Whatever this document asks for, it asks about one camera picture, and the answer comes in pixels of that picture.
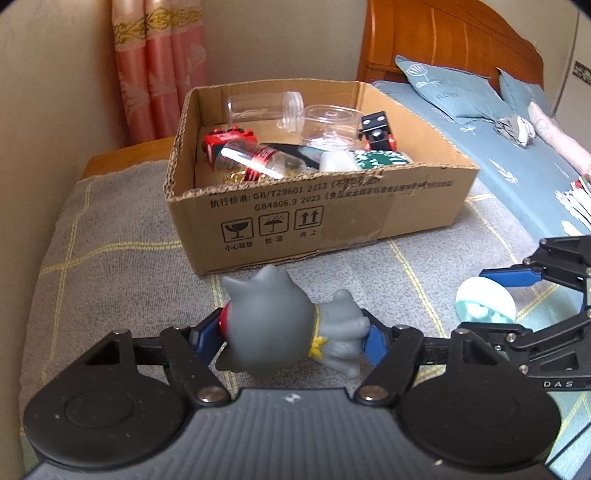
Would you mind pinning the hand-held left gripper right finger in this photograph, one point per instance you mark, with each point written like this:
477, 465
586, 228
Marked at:
376, 344

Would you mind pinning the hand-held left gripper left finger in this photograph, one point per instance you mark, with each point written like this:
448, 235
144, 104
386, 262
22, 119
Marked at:
207, 333

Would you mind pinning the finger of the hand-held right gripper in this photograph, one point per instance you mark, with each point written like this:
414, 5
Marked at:
498, 330
508, 277

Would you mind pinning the mint green round case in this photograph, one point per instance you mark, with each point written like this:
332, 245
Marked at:
480, 300

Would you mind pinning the grey cat toy figure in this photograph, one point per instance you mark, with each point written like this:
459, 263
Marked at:
272, 323

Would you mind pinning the cardboard box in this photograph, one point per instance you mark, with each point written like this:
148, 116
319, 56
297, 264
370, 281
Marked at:
323, 217

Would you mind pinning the pill bottle with silver cap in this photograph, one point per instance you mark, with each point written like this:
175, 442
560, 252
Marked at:
268, 159

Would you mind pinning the white plastic bottle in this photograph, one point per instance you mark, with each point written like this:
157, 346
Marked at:
337, 161

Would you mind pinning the black toy with red wheels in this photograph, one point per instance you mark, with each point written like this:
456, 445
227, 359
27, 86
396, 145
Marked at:
376, 124

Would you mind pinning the clear plastic spool box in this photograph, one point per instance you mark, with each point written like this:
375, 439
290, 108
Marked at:
332, 122

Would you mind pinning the blue leaf print bed sheet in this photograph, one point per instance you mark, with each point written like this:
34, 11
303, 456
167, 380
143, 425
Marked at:
508, 175

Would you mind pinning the checkered printed blanket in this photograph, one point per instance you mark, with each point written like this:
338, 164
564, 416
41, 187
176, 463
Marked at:
115, 258

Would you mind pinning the pink cloth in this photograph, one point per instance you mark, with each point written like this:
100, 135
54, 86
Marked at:
558, 138

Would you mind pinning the crumpled grey cloth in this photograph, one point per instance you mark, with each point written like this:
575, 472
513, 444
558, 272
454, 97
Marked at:
515, 129

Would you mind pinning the green white printed object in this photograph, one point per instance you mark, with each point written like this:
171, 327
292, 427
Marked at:
381, 159

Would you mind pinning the blue leaf print pillow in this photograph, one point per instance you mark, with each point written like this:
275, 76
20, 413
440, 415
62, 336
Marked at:
519, 90
443, 87

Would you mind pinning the red toy car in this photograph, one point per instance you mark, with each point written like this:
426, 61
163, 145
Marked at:
231, 137

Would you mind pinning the clear plastic jar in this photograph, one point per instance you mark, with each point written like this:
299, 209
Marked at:
258, 108

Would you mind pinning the wooden headboard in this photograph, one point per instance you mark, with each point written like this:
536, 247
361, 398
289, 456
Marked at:
438, 37

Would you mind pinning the pink curtain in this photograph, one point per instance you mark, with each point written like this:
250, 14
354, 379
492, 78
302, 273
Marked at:
157, 69

